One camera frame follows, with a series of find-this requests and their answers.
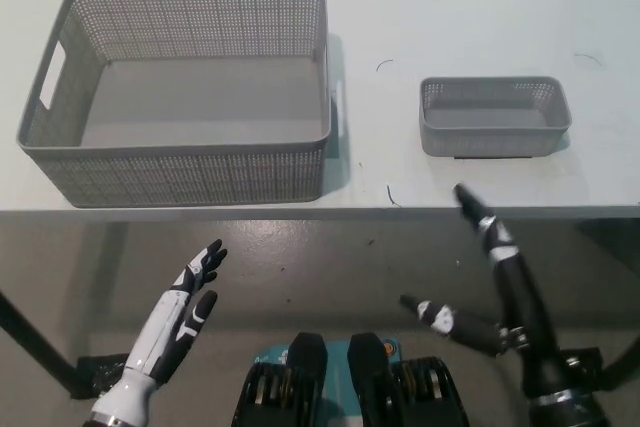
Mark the black and white right hand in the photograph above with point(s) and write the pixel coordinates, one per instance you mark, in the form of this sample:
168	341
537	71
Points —
525	307

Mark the white and black left hand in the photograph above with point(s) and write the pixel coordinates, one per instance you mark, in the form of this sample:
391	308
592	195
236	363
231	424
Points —
165	327

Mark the small grey perforated basket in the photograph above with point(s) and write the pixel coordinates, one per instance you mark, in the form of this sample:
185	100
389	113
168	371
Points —
490	117

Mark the black tape patch on table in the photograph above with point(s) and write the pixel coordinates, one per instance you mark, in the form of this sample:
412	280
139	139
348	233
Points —
492	157

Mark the large grey perforated basket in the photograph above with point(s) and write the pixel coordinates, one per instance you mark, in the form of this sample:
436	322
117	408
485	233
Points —
200	97

